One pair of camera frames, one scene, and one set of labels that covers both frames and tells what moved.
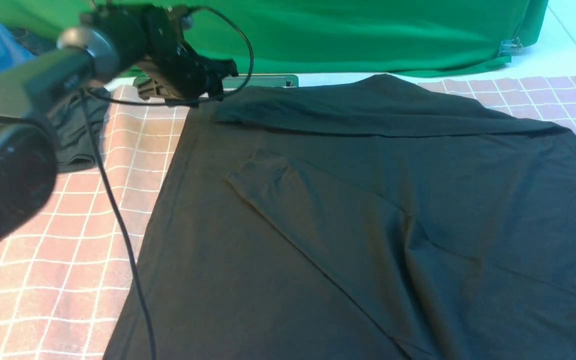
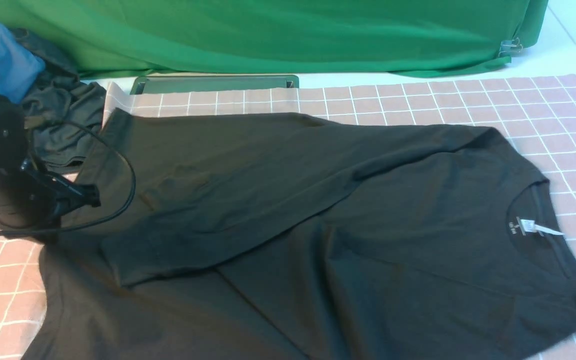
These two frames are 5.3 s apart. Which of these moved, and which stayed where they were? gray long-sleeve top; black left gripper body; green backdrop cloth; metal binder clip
Moved: black left gripper body
Stayed: metal binder clip; green backdrop cloth; gray long-sleeve top
